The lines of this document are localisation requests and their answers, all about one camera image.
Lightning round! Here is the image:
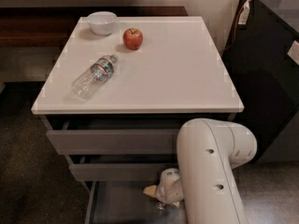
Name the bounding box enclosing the grey top drawer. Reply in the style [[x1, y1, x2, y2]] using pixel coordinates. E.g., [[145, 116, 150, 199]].
[[47, 119, 181, 155]]

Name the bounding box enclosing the white counter top cabinet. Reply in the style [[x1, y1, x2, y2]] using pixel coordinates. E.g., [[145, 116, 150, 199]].
[[31, 15, 245, 185]]

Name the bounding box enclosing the grey drawer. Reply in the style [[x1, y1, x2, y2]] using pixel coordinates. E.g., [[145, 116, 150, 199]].
[[47, 119, 181, 155], [84, 181, 188, 224], [69, 154, 178, 181]]

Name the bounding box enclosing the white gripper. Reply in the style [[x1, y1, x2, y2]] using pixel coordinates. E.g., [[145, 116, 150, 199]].
[[143, 168, 184, 208]]

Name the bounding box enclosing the dark wooden shelf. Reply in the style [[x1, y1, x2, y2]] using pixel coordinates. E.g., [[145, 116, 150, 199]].
[[0, 6, 188, 48]]

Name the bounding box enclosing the red coke can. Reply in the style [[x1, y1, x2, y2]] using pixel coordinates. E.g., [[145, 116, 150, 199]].
[[156, 201, 167, 211]]

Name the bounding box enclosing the white wall outlet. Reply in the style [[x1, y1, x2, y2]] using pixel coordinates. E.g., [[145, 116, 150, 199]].
[[288, 41, 299, 65]]

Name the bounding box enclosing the grey middle drawer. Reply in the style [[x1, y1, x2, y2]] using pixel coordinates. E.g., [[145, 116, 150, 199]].
[[69, 154, 178, 181]]

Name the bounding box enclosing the white bowl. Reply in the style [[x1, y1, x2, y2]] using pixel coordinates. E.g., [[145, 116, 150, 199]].
[[87, 11, 117, 35]]

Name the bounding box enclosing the grey bottom drawer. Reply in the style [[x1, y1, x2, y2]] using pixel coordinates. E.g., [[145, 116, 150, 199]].
[[84, 181, 188, 224]]

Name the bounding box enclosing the black side cabinet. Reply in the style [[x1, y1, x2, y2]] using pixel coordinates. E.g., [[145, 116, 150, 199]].
[[222, 0, 299, 161]]

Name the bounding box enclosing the clear plastic water bottle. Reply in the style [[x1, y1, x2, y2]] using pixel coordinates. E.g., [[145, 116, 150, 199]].
[[72, 54, 119, 99]]

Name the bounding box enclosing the red apple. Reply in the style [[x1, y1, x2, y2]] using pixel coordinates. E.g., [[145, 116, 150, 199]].
[[122, 28, 143, 50]]

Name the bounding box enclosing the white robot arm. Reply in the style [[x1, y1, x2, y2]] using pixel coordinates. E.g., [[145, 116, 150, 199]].
[[143, 119, 257, 224]]

